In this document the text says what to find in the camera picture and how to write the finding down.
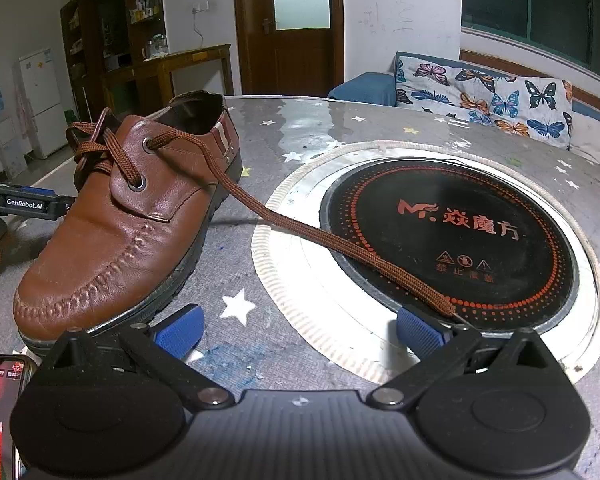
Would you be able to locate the wooden door with frosted glass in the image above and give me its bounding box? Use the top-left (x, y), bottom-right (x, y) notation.
top-left (231, 0), bottom-right (345, 98)

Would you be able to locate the smartphone with lit screen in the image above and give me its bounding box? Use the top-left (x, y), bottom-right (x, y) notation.
top-left (0, 352), bottom-right (38, 480)

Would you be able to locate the wooden side desk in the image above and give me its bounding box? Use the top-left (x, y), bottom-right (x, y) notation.
top-left (145, 43), bottom-right (236, 107)

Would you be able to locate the brown leather shoe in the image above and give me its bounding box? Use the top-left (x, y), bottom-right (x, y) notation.
top-left (12, 90), bottom-right (244, 356)

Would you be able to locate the white water dispenser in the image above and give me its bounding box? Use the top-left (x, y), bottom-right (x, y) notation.
top-left (0, 82), bottom-right (28, 178)

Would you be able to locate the brown shoelace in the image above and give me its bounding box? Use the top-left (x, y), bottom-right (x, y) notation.
top-left (65, 121), bottom-right (456, 318)

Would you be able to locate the butterfly print pillow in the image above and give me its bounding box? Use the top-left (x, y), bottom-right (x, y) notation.
top-left (394, 55), bottom-right (573, 148)

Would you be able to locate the pink hanging cloth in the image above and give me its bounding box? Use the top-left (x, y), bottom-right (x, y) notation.
top-left (12, 65), bottom-right (34, 137)

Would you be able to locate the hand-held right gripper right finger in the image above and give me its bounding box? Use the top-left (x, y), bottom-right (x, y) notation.
top-left (367, 306), bottom-right (563, 409)

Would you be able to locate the grey star print table cover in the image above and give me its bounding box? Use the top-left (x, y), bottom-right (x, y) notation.
top-left (0, 95), bottom-right (600, 480)

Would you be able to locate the white refrigerator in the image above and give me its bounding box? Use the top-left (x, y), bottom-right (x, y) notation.
top-left (19, 48), bottom-right (63, 161)

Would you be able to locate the dark window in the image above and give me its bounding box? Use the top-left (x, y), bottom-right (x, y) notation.
top-left (460, 0), bottom-right (600, 73)

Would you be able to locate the black round induction cooktop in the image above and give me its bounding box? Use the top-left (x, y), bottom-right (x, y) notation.
top-left (267, 146), bottom-right (600, 368)

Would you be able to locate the dark wooden cabinet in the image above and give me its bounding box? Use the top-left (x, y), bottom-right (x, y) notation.
top-left (60, 0), bottom-right (163, 121)

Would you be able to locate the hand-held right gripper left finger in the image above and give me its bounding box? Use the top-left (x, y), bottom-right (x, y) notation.
top-left (40, 304), bottom-right (235, 409)

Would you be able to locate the blue sofa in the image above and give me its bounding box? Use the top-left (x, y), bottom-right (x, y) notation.
top-left (327, 50), bottom-right (600, 161)

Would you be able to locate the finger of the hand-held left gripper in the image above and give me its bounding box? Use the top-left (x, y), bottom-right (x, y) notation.
top-left (0, 182), bottom-right (77, 221)

